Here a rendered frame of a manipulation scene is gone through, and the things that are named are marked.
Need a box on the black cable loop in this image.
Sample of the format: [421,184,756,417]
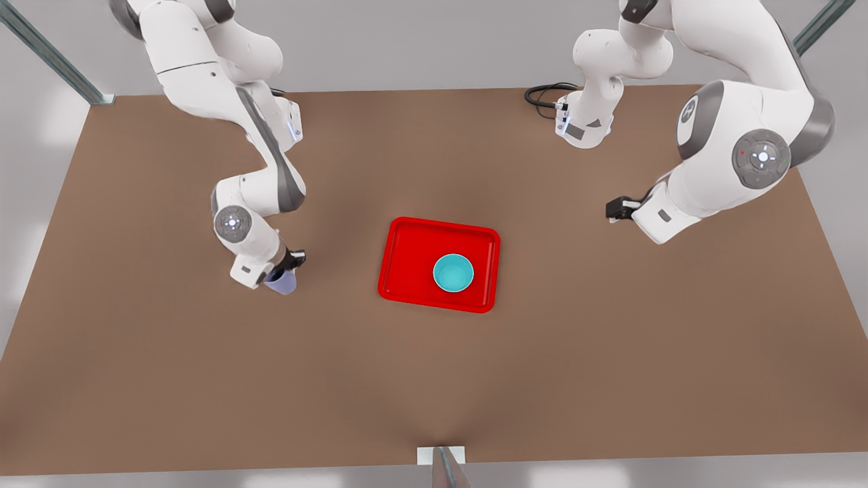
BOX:
[524,83,581,121]

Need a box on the teal bowl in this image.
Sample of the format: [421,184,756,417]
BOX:
[433,253,475,293]

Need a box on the lavender cup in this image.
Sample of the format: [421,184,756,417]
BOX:
[264,267,299,296]

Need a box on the red tray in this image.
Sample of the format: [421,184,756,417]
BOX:
[378,217,501,314]

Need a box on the silver frame post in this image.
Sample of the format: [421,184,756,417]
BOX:
[0,0,116,106]
[416,445,471,488]
[792,0,856,56]

